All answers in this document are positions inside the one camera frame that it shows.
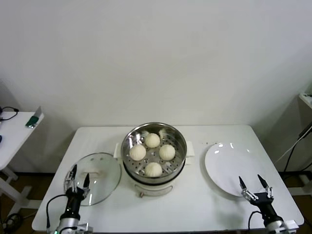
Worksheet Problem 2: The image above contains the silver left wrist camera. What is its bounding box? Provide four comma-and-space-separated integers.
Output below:
73, 223, 94, 233

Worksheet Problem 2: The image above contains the white side table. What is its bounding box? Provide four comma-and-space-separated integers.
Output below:
0, 111, 45, 215

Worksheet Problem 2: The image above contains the perforated steel steamer basket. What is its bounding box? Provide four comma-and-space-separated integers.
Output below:
114, 122, 195, 180

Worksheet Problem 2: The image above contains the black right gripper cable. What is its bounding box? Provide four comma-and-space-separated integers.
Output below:
248, 211, 265, 231

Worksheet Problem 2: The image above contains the black cable on side table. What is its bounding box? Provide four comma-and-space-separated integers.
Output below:
0, 106, 20, 121

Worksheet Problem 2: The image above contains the black wall cable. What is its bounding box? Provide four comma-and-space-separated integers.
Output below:
284, 136, 312, 172

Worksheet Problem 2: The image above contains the round glass pot lid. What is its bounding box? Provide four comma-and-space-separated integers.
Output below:
64, 152, 122, 207

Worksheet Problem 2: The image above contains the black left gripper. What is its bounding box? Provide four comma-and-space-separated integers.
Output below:
64, 163, 90, 215

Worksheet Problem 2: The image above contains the white wall cable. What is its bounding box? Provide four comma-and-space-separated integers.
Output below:
275, 121, 312, 163

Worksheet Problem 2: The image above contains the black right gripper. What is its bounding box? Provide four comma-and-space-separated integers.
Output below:
238, 174, 281, 221

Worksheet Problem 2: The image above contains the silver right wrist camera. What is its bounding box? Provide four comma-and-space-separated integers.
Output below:
282, 220, 300, 231

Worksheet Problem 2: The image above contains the white shelf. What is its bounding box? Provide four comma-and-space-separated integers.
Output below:
299, 91, 312, 110

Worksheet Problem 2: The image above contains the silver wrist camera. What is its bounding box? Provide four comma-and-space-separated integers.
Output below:
73, 223, 94, 233
282, 220, 300, 231

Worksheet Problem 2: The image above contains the cream electric cooking pot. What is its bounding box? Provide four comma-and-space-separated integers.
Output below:
116, 156, 193, 197

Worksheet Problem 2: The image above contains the white steamed baozi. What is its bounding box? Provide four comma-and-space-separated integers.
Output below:
159, 144, 176, 161
145, 133, 161, 148
144, 162, 163, 177
129, 144, 147, 161

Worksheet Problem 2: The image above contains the green handled tool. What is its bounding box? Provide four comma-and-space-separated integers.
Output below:
25, 106, 44, 129

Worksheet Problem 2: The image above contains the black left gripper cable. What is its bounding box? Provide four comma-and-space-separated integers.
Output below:
46, 194, 68, 229

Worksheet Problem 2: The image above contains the white round plate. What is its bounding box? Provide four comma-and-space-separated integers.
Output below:
204, 142, 267, 197

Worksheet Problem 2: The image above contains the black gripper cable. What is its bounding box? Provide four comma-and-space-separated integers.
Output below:
46, 194, 68, 229
248, 211, 265, 231

